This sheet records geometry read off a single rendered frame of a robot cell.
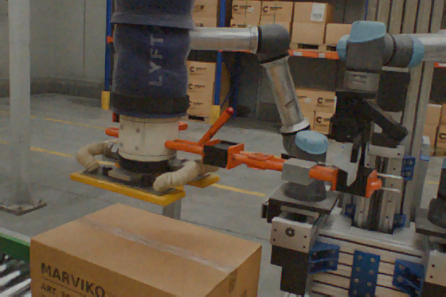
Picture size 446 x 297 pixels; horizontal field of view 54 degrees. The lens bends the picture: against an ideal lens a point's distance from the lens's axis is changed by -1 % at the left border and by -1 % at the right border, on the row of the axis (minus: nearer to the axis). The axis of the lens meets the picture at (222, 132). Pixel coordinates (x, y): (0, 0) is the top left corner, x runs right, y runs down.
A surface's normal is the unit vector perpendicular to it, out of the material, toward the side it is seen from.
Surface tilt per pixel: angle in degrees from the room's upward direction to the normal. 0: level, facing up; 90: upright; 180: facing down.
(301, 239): 90
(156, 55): 108
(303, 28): 87
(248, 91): 90
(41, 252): 90
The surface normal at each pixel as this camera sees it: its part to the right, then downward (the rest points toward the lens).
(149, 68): 0.18, -0.06
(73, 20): -0.39, 0.15
